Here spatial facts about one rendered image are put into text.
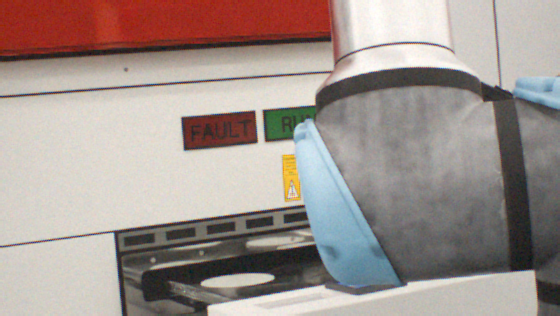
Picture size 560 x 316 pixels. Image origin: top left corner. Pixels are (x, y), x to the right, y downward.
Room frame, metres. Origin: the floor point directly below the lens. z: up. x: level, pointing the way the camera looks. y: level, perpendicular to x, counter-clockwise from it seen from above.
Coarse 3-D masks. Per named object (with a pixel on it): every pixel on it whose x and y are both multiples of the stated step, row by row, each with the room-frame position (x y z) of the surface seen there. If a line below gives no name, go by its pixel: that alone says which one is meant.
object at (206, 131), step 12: (192, 120) 1.53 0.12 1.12; (204, 120) 1.54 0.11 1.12; (216, 120) 1.55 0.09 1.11; (228, 120) 1.56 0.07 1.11; (240, 120) 1.56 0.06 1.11; (252, 120) 1.57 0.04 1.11; (192, 132) 1.53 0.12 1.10; (204, 132) 1.54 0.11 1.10; (216, 132) 1.55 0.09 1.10; (228, 132) 1.55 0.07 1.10; (240, 132) 1.56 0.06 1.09; (252, 132) 1.57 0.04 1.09; (192, 144) 1.53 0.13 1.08; (204, 144) 1.54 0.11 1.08; (216, 144) 1.54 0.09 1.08
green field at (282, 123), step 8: (272, 112) 1.59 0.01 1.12; (280, 112) 1.60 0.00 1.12; (288, 112) 1.60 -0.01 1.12; (296, 112) 1.61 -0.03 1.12; (304, 112) 1.61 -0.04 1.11; (312, 112) 1.62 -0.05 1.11; (272, 120) 1.59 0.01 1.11; (280, 120) 1.60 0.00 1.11; (288, 120) 1.60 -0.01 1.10; (296, 120) 1.61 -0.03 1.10; (304, 120) 1.61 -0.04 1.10; (272, 128) 1.59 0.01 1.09; (280, 128) 1.59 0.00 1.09; (288, 128) 1.60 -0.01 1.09; (272, 136) 1.59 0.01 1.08; (280, 136) 1.59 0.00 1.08; (288, 136) 1.60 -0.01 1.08
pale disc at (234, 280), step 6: (222, 276) 1.48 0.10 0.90; (228, 276) 1.47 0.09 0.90; (234, 276) 1.47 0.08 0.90; (240, 276) 1.47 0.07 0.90; (246, 276) 1.46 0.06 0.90; (252, 276) 1.46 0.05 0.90; (258, 276) 1.45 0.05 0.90; (264, 276) 1.45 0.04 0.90; (270, 276) 1.45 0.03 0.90; (204, 282) 1.44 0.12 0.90; (210, 282) 1.44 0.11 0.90; (216, 282) 1.43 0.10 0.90; (222, 282) 1.43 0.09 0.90; (228, 282) 1.42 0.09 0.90; (234, 282) 1.42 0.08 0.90; (240, 282) 1.42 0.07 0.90; (246, 282) 1.41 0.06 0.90; (252, 282) 1.41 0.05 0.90; (258, 282) 1.41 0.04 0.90
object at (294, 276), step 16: (240, 272) 1.50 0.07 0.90; (256, 272) 1.49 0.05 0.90; (272, 272) 1.48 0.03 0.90; (288, 272) 1.47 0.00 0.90; (304, 272) 1.46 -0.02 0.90; (320, 272) 1.45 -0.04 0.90; (208, 288) 1.39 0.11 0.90; (224, 288) 1.38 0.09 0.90; (240, 288) 1.37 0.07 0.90; (256, 288) 1.37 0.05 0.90; (272, 288) 1.36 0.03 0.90; (288, 288) 1.35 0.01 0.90; (304, 288) 1.34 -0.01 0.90
